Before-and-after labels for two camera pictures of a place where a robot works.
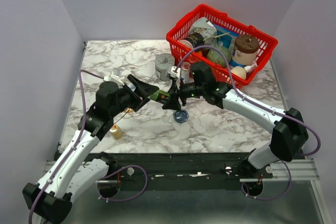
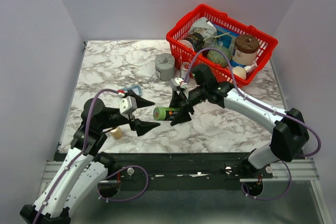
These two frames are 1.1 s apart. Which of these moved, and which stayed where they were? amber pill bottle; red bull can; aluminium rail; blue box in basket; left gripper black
Moved: left gripper black
Stayed: red bull can; aluminium rail; blue box in basket; amber pill bottle
